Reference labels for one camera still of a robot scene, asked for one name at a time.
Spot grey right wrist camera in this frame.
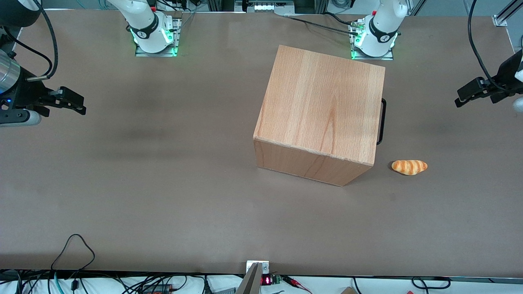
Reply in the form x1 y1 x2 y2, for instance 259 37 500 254
0 109 42 127

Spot short black curved cable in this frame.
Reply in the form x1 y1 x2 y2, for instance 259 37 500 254
323 11 361 27

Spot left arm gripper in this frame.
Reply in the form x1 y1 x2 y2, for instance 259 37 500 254
455 49 523 108

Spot wooden drawer cabinet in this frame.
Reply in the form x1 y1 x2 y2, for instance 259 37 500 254
253 45 387 187

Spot black coiled cable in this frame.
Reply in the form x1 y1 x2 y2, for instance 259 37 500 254
411 276 452 290

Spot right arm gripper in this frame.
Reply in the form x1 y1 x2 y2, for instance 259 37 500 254
0 69 87 118

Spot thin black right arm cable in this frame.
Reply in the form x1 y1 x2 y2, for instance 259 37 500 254
2 27 54 74

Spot long black straight cable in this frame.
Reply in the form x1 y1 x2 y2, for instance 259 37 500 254
285 16 356 34

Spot orange and black device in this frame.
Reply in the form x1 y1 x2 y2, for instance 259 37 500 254
141 283 173 294

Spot black looped cable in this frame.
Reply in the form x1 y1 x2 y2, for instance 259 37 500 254
51 234 96 282

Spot white lit power strip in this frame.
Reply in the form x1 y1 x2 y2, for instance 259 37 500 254
253 2 295 12

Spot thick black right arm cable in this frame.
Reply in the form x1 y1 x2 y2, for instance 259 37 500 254
27 0 59 81

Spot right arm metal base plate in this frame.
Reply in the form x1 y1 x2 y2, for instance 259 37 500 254
135 16 181 57

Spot aluminium extrusion bar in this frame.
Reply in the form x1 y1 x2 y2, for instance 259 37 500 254
492 0 523 27

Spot wooden drawer with black handle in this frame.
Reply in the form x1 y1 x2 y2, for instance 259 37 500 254
376 98 387 146

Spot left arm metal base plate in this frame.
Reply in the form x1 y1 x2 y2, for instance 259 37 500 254
349 22 394 61

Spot red and black clip leads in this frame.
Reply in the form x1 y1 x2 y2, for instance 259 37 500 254
281 276 312 294

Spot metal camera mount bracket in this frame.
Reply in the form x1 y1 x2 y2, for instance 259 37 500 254
237 261 270 294

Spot toy croissant bread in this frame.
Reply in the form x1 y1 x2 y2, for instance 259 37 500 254
391 159 428 176

